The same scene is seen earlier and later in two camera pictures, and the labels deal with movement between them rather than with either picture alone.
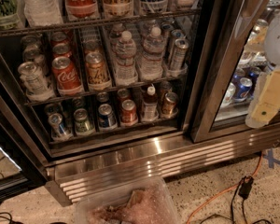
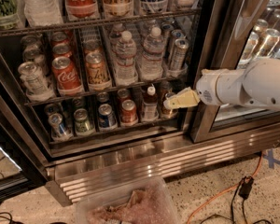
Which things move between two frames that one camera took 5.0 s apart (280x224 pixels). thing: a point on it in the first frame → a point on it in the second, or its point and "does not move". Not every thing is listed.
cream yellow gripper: x=278 y=40 → x=208 y=89
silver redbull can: x=178 y=54 does not move
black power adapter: x=245 y=187 does not move
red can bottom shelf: x=129 y=112 does not move
